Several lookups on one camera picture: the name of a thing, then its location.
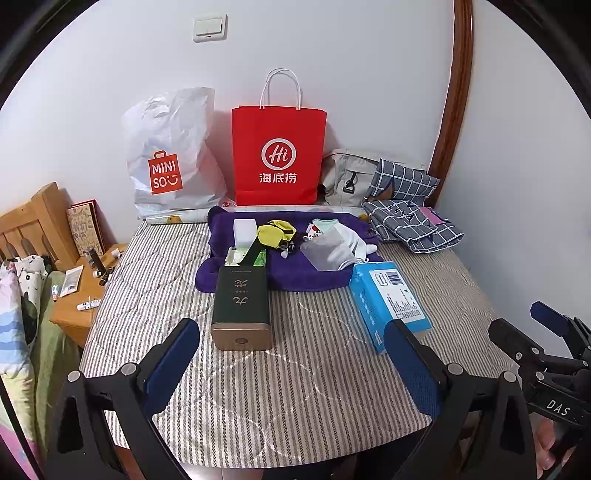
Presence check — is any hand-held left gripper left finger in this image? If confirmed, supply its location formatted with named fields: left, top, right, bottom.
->
left=46, top=318, right=201, bottom=480

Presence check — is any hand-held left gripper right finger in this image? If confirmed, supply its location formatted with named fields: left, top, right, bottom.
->
left=383, top=318, right=539, bottom=480

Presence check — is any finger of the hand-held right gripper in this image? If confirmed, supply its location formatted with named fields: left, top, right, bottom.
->
left=530, top=301, right=591, bottom=358
left=488, top=319, right=578, bottom=374

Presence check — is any green tissue pack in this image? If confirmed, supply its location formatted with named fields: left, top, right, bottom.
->
left=224, top=246, right=253, bottom=269

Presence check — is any white sock with green cuff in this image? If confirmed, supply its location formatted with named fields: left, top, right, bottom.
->
left=314, top=220, right=380, bottom=260

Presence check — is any grey soft cloth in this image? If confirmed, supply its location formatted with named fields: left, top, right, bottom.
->
left=300, top=228, right=356, bottom=272

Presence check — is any white sponge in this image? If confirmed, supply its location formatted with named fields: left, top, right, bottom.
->
left=233, top=219, right=260, bottom=250

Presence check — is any yellow black soft pouch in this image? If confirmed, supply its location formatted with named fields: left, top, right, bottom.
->
left=257, top=220, right=308, bottom=260

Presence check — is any person's right hand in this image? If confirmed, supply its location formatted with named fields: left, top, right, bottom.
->
left=536, top=413, right=573, bottom=469

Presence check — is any blue tissue pack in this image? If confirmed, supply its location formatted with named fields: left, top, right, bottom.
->
left=348, top=261, right=435, bottom=356

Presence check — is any dark green gold box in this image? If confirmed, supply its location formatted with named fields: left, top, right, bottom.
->
left=211, top=265, right=273, bottom=353

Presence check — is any wooden nightstand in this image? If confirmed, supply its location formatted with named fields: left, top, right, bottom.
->
left=49, top=243, right=130, bottom=350

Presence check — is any striped quilt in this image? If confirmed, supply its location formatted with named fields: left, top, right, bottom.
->
left=78, top=216, right=523, bottom=465

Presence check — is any green bedsheet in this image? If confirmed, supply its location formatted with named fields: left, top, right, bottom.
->
left=30, top=271, right=82, bottom=445

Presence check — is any white flat packet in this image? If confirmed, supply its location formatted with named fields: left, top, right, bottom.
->
left=58, top=266, right=85, bottom=296

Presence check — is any grey checked cloth bundle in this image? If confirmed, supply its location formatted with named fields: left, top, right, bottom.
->
left=362, top=198, right=465, bottom=255
left=366, top=158, right=441, bottom=204

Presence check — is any purple towel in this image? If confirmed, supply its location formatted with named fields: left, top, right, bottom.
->
left=193, top=206, right=384, bottom=294

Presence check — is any brown patterned book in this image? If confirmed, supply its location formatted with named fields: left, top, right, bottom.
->
left=65, top=199, right=106, bottom=257

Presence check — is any white pillow with black print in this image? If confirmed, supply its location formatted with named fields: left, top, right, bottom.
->
left=0, top=256, right=52, bottom=348

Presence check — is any pink printed cloth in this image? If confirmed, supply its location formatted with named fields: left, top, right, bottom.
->
left=0, top=414, right=43, bottom=480

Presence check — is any wooden headboard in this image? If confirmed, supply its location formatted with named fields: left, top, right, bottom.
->
left=0, top=181, right=79, bottom=273

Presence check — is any beige canvas bag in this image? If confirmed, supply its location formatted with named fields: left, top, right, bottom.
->
left=318, top=148, right=384, bottom=209

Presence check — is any white plastic shopping bag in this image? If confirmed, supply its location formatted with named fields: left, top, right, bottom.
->
left=120, top=86, right=230, bottom=220

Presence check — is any red paper bag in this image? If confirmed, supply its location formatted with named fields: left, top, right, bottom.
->
left=231, top=68, right=328, bottom=208

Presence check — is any wooden door frame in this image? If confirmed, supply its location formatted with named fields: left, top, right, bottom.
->
left=427, top=0, right=476, bottom=197

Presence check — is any white wall switch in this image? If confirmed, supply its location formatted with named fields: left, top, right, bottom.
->
left=192, top=15, right=229, bottom=44

